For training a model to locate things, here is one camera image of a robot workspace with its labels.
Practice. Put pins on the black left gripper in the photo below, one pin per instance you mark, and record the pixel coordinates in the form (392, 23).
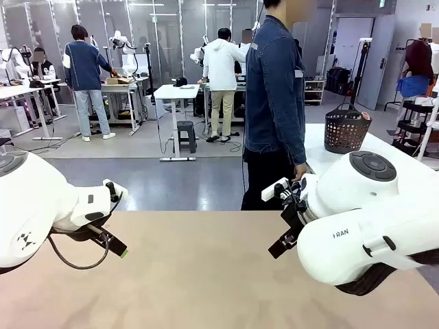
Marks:
(82, 233)

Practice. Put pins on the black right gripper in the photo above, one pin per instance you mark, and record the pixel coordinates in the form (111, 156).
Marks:
(293, 217)

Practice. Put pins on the dark perforated plastic basket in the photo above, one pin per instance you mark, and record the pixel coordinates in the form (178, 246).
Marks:
(346, 137)

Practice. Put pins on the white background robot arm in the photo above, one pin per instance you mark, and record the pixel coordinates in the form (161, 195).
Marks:
(123, 44)
(17, 63)
(199, 51)

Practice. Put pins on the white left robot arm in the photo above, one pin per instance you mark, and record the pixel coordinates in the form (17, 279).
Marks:
(34, 205)

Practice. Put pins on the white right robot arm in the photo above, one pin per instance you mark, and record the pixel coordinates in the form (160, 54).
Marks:
(360, 240)

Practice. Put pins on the person's right hand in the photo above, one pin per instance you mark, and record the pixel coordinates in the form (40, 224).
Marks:
(302, 172)

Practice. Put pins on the large white side table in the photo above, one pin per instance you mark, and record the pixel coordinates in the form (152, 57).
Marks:
(319, 150)

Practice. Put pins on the grey plastic step stool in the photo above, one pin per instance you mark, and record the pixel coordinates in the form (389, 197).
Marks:
(187, 137)

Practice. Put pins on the white desk with box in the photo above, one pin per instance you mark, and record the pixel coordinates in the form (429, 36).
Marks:
(120, 87)

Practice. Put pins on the white low shelf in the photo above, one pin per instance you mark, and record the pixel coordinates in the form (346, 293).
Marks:
(313, 92)

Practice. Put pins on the person in denim jacket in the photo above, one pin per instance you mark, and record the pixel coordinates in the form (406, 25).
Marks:
(274, 85)

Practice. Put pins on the flat cardboard box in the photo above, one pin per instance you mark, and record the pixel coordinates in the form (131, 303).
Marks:
(118, 81)

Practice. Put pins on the small white standing desk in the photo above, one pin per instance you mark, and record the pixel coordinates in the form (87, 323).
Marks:
(176, 92)

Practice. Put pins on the black cap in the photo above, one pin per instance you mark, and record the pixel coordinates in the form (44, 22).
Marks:
(180, 82)

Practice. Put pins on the black suitcases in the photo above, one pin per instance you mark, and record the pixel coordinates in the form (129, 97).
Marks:
(337, 80)

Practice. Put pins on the white desk with T-legs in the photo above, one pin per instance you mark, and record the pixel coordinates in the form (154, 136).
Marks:
(20, 92)

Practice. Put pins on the person in blue sweater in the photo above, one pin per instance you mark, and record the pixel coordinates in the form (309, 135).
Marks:
(84, 65)

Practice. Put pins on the seated person in varsity jacket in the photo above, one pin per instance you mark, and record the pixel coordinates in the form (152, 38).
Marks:
(44, 68)

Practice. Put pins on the person in white hoodie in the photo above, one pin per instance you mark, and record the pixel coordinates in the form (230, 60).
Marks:
(221, 61)

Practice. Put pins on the black rolling cart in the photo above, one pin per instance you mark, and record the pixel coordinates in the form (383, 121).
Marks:
(415, 106)

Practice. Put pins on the black tripod pole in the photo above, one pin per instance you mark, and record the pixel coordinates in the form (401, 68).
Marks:
(361, 68)

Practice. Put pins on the person behind white hoodie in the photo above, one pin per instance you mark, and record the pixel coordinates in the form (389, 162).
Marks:
(245, 48)

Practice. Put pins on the grey open door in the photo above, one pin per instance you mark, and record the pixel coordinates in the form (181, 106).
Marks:
(377, 61)

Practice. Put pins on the person in maroon top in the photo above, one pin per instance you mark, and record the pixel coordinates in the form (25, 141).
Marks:
(418, 58)

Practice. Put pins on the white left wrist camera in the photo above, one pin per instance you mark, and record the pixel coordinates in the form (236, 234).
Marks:
(120, 194)

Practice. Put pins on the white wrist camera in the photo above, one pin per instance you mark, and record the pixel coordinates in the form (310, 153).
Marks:
(272, 192)
(120, 194)

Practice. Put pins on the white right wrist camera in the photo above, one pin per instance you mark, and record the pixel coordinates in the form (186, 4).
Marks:
(272, 192)

